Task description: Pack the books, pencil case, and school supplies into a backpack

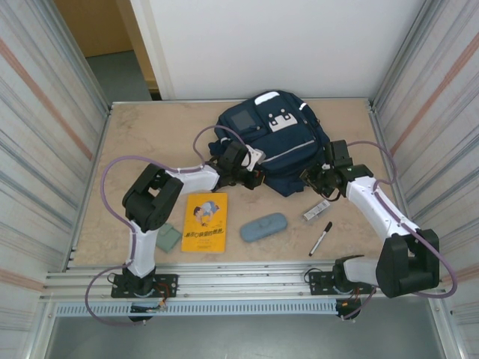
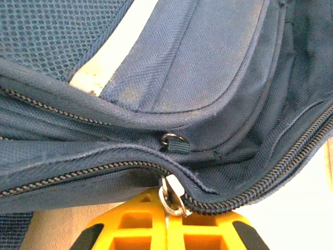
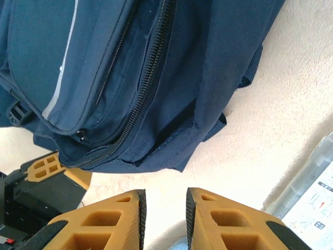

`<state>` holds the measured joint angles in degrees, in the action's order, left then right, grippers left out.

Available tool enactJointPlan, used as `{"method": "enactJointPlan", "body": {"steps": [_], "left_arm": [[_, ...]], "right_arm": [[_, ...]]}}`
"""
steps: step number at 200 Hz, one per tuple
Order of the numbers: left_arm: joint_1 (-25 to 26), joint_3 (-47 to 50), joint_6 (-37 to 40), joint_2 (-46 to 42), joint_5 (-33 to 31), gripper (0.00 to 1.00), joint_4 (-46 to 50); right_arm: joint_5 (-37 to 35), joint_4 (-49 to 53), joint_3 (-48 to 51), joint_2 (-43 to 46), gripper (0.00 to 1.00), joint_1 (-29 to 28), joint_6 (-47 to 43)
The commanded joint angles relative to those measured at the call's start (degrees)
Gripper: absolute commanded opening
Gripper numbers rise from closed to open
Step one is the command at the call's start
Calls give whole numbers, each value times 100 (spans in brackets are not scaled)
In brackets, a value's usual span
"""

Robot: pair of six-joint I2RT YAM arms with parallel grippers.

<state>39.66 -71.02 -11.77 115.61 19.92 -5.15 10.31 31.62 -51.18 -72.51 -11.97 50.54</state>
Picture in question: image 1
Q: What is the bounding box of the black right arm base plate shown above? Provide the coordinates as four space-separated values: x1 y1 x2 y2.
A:
307 266 376 296

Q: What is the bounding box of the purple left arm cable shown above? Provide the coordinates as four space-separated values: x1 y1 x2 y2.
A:
85 125 252 328

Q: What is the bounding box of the black and white marker pen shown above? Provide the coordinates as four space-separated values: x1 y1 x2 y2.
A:
308 221 333 257

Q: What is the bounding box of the aluminium mounting rail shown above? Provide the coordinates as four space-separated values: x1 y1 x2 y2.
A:
40 261 448 303

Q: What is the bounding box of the blue-grey pencil case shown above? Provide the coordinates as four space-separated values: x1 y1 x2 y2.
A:
239 212 288 245

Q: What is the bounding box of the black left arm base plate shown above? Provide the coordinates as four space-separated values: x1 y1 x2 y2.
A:
110 273 179 299

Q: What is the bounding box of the green fabric wallet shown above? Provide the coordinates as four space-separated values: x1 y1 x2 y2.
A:
156 223 180 255

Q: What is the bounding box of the brown wooden door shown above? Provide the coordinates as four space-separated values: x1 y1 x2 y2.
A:
55 0 162 100

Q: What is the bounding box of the black connector with wires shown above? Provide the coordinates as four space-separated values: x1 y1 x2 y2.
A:
334 297 363 322
129 301 168 325

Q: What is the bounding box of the yellow picture book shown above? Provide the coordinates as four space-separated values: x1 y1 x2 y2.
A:
180 192 229 254

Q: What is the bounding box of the slotted grey cable duct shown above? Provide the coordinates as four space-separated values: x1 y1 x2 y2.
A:
54 301 340 318

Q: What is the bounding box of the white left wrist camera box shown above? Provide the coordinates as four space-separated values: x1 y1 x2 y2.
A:
245 147 267 172

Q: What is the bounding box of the navy blue backpack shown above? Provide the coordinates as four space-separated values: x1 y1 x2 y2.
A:
207 89 330 198

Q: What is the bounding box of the small silver box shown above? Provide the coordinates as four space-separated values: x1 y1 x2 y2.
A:
302 199 331 221

